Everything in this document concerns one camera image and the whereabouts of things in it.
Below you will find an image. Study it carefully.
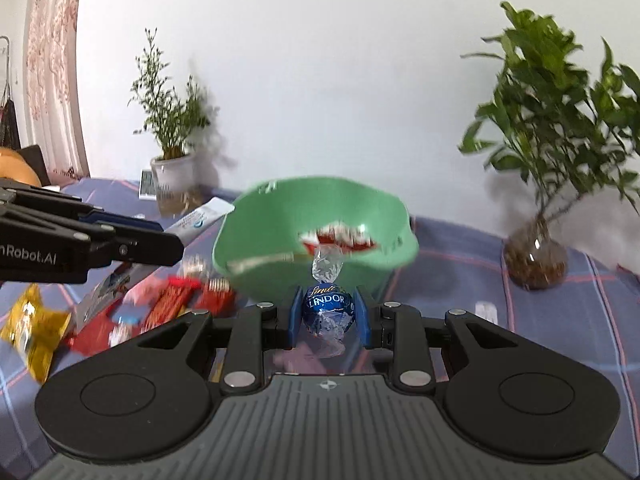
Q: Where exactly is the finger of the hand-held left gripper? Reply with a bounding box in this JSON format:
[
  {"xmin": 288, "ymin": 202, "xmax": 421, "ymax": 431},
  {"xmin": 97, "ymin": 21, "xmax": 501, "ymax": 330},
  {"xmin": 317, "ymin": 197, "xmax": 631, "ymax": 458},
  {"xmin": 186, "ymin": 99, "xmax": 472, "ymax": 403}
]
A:
[
  {"xmin": 75, "ymin": 225, "xmax": 186, "ymax": 268},
  {"xmin": 0, "ymin": 177, "xmax": 167, "ymax": 235}
]

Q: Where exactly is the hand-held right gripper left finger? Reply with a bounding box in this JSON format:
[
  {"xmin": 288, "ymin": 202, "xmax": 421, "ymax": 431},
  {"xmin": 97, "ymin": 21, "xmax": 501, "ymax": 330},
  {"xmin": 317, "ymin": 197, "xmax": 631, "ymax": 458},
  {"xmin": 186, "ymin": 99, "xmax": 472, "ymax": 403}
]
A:
[{"xmin": 137, "ymin": 286, "xmax": 305, "ymax": 394}]

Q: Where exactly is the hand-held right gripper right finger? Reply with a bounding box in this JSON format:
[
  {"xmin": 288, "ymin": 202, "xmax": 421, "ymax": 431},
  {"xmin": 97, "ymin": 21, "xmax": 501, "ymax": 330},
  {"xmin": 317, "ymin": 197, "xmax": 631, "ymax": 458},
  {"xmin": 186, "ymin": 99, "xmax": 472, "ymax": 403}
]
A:
[{"xmin": 352, "ymin": 287, "xmax": 518, "ymax": 392}]

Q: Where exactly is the blue chocolate ball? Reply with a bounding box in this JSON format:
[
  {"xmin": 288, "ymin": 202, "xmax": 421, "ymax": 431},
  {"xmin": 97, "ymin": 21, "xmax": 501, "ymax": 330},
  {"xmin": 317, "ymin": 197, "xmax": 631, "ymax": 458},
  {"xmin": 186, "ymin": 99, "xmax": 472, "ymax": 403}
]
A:
[{"xmin": 301, "ymin": 244, "xmax": 357, "ymax": 359}]

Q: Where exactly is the green plastic bowl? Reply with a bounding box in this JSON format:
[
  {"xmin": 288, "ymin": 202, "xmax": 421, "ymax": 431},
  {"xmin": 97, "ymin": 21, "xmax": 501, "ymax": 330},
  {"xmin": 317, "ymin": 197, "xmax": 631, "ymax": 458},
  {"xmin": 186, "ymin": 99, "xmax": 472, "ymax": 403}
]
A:
[{"xmin": 212, "ymin": 175, "xmax": 420, "ymax": 307}]

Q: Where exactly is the white digital clock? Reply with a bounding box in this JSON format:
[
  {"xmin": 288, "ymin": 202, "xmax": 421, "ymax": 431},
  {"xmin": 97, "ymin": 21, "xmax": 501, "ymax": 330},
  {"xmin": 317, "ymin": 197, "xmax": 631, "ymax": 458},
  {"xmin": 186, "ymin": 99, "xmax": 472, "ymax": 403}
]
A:
[{"xmin": 139, "ymin": 169, "xmax": 159, "ymax": 201}]

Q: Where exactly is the pink snack packet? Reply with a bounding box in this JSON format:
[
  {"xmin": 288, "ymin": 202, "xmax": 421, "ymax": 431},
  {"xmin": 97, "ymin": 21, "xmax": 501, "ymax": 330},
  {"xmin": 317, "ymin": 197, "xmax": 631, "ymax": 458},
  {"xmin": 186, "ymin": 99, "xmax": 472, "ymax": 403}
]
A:
[{"xmin": 124, "ymin": 280, "xmax": 169, "ymax": 307}]

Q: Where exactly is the silver wrapped candy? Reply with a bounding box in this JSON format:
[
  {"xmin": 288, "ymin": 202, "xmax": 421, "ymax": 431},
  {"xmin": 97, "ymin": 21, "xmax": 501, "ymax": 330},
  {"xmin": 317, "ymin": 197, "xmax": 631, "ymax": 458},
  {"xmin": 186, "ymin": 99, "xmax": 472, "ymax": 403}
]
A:
[{"xmin": 181, "ymin": 255, "xmax": 209, "ymax": 281}]

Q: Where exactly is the white blue tube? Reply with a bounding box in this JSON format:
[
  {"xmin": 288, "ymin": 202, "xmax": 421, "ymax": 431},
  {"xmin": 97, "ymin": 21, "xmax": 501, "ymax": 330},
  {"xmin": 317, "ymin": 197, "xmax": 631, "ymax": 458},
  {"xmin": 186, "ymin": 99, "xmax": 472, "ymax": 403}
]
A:
[{"xmin": 164, "ymin": 197, "xmax": 236, "ymax": 242}]

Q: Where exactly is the gold foil snack packet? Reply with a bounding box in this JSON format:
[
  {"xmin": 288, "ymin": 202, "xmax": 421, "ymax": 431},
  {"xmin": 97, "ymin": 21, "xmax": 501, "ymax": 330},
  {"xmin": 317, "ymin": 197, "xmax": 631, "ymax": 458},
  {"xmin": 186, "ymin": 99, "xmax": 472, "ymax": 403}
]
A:
[{"xmin": 0, "ymin": 283, "xmax": 72, "ymax": 382}]

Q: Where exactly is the thin plant in white pot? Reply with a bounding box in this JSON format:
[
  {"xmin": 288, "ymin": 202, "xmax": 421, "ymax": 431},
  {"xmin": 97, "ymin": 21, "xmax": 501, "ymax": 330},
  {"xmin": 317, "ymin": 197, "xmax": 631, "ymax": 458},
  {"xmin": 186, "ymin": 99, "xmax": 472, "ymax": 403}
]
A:
[{"xmin": 129, "ymin": 27, "xmax": 222, "ymax": 218}]

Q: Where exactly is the small red striped snack packet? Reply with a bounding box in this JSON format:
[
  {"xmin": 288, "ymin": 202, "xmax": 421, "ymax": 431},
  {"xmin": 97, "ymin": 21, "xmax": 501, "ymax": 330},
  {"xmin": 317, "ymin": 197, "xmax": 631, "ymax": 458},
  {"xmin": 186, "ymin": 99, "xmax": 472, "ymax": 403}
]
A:
[{"xmin": 196, "ymin": 277, "xmax": 237, "ymax": 317}]

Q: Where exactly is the red white snack packet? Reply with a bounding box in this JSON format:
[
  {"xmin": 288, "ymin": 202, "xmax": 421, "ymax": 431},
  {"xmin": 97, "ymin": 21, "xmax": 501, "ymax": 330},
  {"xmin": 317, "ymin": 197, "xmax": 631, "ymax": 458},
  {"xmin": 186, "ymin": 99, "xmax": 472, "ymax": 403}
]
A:
[{"xmin": 298, "ymin": 222, "xmax": 379, "ymax": 254}]

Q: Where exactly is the orange round object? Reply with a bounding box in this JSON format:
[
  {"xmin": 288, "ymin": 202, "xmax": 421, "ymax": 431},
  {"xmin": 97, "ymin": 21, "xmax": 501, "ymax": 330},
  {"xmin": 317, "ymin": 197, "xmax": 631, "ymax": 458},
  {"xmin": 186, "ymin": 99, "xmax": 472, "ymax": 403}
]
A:
[{"xmin": 0, "ymin": 147, "xmax": 43, "ymax": 189}]

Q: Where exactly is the red flat snack packet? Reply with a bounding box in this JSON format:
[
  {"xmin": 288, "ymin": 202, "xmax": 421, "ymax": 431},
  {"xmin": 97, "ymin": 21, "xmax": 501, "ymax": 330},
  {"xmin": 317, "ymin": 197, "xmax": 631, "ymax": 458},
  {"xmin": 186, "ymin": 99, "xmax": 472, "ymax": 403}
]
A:
[{"xmin": 66, "ymin": 310, "xmax": 151, "ymax": 357}]

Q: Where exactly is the dark cushion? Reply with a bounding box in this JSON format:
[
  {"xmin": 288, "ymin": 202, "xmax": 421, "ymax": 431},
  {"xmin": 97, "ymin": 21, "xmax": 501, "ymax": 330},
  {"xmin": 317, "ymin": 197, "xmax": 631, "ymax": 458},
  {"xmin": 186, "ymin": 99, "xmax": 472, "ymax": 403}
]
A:
[{"xmin": 17, "ymin": 144, "xmax": 52, "ymax": 187}]

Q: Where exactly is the dark hanging cloth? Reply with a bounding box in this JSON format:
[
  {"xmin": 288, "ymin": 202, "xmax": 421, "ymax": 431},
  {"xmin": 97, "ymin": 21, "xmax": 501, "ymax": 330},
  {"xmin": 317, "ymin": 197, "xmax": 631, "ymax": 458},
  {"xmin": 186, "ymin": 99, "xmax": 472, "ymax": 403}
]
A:
[{"xmin": 0, "ymin": 35, "xmax": 22, "ymax": 152}]

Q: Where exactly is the pink floral curtain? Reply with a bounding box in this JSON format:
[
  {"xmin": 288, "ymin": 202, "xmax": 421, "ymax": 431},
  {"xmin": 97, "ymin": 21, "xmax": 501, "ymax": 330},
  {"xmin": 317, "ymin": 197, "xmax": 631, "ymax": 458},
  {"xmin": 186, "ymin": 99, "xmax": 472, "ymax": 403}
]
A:
[{"xmin": 20, "ymin": 0, "xmax": 92, "ymax": 177}]

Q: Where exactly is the leafy plant in glass vase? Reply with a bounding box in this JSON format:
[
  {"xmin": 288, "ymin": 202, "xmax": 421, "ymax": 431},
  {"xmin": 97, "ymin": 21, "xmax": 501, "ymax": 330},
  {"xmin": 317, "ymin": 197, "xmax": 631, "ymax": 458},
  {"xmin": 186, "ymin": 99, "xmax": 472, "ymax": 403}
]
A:
[{"xmin": 458, "ymin": 1, "xmax": 640, "ymax": 291}]

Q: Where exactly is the plaid blue cloth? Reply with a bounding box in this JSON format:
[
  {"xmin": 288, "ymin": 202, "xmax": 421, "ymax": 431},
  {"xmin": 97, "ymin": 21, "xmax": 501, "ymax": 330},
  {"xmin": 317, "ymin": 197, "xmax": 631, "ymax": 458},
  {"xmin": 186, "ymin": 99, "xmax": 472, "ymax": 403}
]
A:
[{"xmin": 0, "ymin": 176, "xmax": 640, "ymax": 480}]

